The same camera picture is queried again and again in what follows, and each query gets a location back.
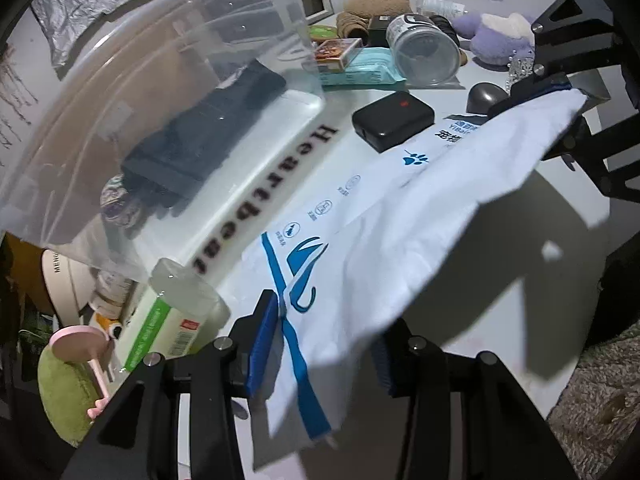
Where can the small clear bottle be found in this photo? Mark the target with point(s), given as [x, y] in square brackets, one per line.
[112, 290]

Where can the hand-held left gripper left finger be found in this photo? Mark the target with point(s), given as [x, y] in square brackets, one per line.
[262, 345]

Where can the purple plush toy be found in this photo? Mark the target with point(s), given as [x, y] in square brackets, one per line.
[495, 42]

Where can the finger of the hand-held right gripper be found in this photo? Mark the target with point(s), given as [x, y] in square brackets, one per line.
[575, 57]
[592, 150]

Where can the black scrunchie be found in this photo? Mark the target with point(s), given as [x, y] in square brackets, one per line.
[450, 27]

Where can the white lettered flat case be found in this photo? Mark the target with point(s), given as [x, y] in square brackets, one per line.
[235, 175]

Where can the small black box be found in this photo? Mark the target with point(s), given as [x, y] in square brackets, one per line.
[377, 35]

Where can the crumpled silver foil sheet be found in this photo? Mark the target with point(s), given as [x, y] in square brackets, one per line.
[75, 0]

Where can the person's fuzzy beige sweater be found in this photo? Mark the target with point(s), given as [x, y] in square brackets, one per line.
[600, 410]

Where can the clear plastic storage container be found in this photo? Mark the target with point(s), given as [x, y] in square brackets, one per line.
[150, 60]

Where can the red card box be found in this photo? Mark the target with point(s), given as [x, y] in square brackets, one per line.
[335, 52]

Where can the macrame wall hanging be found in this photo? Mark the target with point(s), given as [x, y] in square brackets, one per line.
[15, 110]

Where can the green plush cushion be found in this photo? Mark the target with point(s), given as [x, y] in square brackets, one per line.
[62, 400]

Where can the white Mengland VR headset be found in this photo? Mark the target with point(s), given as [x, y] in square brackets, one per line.
[65, 285]

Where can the green round tin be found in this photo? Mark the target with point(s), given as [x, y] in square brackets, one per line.
[321, 33]

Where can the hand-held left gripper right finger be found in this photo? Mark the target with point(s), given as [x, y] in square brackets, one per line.
[382, 367]

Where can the orange hand cream tube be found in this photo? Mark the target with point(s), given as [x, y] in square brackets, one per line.
[105, 321]

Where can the clear jar with white label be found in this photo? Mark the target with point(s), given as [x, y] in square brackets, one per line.
[425, 50]

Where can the black box with red mark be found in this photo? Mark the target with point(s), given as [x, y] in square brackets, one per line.
[390, 122]

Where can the brown fuzzy hat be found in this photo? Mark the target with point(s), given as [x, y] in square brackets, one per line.
[375, 2]

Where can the teal wet wipes packet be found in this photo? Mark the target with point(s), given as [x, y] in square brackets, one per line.
[365, 72]

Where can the brown twine roll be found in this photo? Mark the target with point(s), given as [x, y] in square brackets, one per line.
[350, 25]

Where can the white bottle with green label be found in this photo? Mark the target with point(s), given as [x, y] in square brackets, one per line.
[170, 310]

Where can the black pouch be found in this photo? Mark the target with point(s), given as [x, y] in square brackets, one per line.
[200, 135]

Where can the silver crystal tiara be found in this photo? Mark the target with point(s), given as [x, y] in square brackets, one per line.
[520, 70]

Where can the grey computer mouse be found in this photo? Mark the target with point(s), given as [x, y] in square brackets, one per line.
[482, 97]

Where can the patterned round pouch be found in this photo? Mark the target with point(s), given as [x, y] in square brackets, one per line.
[117, 202]

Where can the pink stand holder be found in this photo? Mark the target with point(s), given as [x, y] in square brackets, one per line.
[75, 342]

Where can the white bag with blue print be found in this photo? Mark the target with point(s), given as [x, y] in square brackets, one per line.
[400, 240]

